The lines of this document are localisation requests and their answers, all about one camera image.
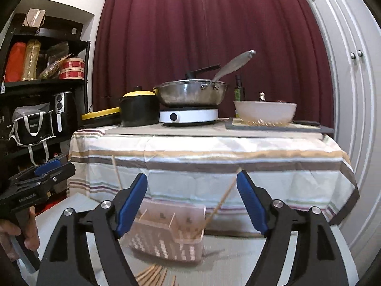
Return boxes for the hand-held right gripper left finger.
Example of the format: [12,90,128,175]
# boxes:
[36,173,148,286]

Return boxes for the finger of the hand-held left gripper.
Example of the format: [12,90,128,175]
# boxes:
[9,158,63,185]
[39,163,76,193]

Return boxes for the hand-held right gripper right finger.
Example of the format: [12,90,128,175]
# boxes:
[236,170,349,286]

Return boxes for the wooden chopstick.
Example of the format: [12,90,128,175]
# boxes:
[193,168,242,239]
[111,156,122,191]

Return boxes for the white perforated utensil basket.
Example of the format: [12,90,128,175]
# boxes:
[128,199,207,264]

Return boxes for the pile of wooden chopsticks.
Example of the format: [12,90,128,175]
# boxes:
[135,264,177,286]

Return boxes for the person's left hand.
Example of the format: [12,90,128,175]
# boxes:
[0,207,40,260]

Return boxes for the black tote bag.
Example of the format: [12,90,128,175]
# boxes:
[9,103,57,166]

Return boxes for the light blue foam mat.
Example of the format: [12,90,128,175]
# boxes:
[18,194,359,286]

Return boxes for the black air fryer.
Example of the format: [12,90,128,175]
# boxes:
[52,92,75,134]

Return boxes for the striped tablecloth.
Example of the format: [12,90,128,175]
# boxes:
[68,125,361,239]

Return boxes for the flat yellow black pan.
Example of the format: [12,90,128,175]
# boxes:
[81,109,122,127]

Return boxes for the black shelving unit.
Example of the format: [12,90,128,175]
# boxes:
[0,13,91,167]

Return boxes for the grey table mat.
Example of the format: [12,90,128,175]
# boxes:
[103,123,335,139]

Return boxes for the white colander bowl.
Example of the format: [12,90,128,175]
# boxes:
[233,100,298,127]

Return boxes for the black pot with yellow lid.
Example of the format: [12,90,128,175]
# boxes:
[119,86,160,127]

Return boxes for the round red striped box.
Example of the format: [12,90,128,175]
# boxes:
[59,57,85,80]

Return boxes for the white induction cooker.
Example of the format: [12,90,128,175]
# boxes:
[159,106,219,126]

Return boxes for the dark plastic food packets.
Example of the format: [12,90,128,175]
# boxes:
[39,42,72,79]

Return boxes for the yellow mesh roll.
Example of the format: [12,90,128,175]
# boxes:
[23,39,40,80]

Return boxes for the orange bag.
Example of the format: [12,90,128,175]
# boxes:
[4,42,27,82]

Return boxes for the olive oil bottle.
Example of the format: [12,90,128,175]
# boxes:
[234,74,245,102]

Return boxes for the steel frying pan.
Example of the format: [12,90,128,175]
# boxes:
[153,64,230,108]

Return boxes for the flat black box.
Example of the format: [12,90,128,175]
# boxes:
[39,22,84,39]

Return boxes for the white wardrobe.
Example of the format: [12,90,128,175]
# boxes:
[293,0,381,263]

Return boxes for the brown paper bag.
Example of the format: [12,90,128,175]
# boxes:
[22,8,46,28]

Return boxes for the maroon curtain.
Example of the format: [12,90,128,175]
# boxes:
[92,0,334,132]

